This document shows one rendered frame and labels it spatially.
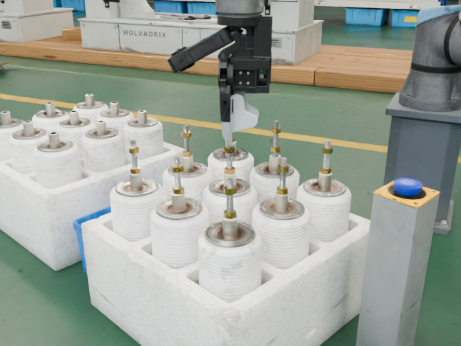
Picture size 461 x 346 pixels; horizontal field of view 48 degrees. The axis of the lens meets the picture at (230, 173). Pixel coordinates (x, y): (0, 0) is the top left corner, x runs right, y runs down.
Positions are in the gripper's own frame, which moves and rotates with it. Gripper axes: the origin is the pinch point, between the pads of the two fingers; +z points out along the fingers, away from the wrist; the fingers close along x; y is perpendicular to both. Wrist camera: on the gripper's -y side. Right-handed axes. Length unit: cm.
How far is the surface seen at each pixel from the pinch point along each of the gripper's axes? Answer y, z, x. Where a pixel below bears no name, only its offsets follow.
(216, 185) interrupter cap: -1.8, 9.3, 0.3
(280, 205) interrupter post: 9.7, 8.4, -8.4
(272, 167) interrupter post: 7.9, 8.5, 8.3
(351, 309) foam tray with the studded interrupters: 23.7, 31.9, -2.6
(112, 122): -34, 11, 39
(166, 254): -8.0, 15.6, -13.5
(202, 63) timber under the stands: -38, 28, 211
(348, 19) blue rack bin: 69, 28, 462
